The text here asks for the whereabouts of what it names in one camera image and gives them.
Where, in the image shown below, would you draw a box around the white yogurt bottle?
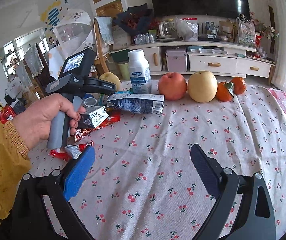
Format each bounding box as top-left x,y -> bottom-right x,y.
128,49 -> 152,94

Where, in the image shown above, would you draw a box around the red apple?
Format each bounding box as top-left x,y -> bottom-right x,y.
158,72 -> 187,101

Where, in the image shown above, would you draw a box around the yellow sleeved left forearm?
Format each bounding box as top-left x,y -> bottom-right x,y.
0,121 -> 31,221

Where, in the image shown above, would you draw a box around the pink storage box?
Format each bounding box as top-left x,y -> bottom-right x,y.
165,48 -> 187,72

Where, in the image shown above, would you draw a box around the dark wooden chair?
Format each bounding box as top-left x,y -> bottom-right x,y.
24,43 -> 54,96

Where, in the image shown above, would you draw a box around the orange tangerine with leaf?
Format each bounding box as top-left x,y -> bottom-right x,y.
215,81 -> 234,102

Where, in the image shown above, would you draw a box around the person's left hand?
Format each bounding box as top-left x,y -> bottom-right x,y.
12,93 -> 86,150

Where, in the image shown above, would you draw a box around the yellow pear left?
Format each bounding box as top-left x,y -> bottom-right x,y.
99,72 -> 121,91

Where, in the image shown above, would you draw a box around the red gift boxes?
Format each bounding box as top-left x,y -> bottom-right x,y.
0,105 -> 16,124

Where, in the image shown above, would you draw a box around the red white snack wrapper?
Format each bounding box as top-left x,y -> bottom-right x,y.
49,108 -> 121,162

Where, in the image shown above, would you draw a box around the green waste bin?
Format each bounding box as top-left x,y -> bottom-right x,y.
118,62 -> 130,80

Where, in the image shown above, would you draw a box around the white tv cabinet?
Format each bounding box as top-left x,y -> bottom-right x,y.
129,41 -> 276,79

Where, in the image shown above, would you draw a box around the blue white milk carton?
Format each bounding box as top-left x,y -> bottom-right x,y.
107,94 -> 165,114

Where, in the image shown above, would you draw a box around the white mesh food cover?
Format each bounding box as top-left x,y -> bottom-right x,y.
53,9 -> 96,58

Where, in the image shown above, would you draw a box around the dark flower bouquet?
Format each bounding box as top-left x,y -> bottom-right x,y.
113,3 -> 154,37

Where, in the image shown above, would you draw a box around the cherry print tablecloth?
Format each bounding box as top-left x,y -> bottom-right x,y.
26,80 -> 286,240

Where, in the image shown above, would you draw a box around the orange tangerine rear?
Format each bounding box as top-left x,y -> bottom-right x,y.
231,77 -> 247,95

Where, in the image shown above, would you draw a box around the yellow pear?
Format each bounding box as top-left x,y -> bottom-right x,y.
99,72 -> 121,91
187,70 -> 217,103

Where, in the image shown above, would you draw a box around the crushed blue silver carton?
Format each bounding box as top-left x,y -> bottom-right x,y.
78,106 -> 109,129

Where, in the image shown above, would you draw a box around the wooden dining chair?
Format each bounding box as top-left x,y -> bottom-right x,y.
93,16 -> 114,73

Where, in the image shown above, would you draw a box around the yellow pear right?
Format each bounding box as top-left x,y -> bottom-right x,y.
187,70 -> 217,103

